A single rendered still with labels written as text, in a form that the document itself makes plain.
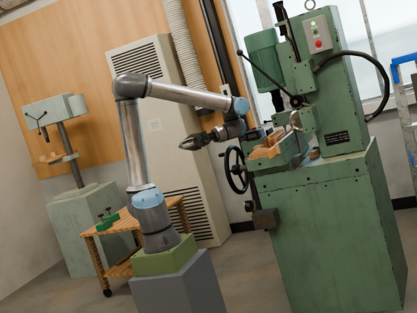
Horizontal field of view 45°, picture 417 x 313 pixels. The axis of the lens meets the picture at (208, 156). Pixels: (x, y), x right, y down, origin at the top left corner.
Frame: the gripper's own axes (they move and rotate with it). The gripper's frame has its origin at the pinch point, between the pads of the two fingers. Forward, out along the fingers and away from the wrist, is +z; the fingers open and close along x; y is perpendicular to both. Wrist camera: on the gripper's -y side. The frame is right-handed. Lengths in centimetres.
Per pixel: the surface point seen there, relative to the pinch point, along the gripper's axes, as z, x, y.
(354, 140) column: -73, 25, 43
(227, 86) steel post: -86, -43, -114
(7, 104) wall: 76, -110, -272
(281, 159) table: -39, 23, 29
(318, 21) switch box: -65, -33, 56
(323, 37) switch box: -66, -25, 55
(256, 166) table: -29.1, 22.5, 19.4
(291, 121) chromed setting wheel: -52, 6, 28
